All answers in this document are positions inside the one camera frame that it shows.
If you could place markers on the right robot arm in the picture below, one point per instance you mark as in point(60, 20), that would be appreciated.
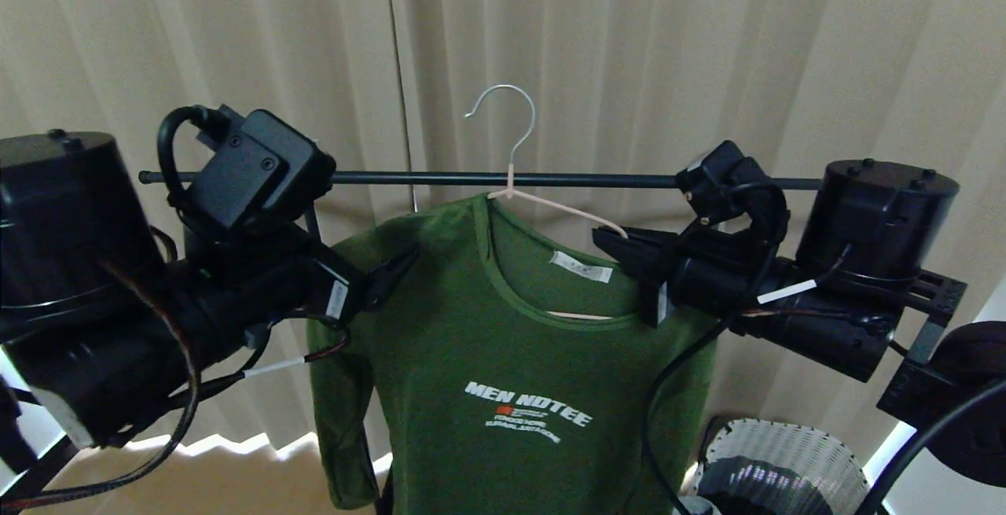
point(872, 216)

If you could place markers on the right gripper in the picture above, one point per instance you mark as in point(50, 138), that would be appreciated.
point(715, 271)

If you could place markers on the green sleeveless shirt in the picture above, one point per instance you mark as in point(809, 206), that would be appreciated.
point(471, 326)

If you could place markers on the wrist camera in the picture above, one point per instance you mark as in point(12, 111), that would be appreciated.
point(251, 165)
point(715, 177)

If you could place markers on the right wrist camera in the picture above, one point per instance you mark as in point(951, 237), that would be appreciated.
point(715, 177)

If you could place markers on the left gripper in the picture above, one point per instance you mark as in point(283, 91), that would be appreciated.
point(275, 295)

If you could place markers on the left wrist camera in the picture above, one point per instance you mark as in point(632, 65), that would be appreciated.
point(251, 165)

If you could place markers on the beige curtain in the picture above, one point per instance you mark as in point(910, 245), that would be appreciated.
point(668, 51)

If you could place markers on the pink clothes hanger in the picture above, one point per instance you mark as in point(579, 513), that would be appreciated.
point(550, 202)

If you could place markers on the white laundry basket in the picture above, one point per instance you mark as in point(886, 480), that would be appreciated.
point(786, 440)

